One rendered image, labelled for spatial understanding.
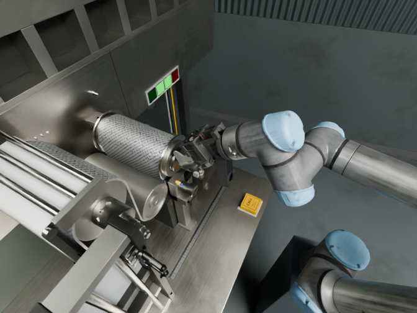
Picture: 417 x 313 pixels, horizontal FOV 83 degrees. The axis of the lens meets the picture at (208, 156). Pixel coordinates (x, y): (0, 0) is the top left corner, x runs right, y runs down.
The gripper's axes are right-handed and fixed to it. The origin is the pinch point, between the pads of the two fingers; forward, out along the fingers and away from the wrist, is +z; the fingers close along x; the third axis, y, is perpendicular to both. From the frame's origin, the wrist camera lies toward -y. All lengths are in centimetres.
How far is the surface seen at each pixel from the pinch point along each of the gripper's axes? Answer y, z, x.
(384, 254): -171, -7, -77
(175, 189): -6.3, 6.1, 4.8
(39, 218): 16.8, -6.1, 32.1
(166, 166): 2.2, 2.3, 3.7
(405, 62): -78, -37, -184
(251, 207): -39.5, 6.3, -14.9
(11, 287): -1, 49, 49
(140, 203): -0.6, 7.1, 14.8
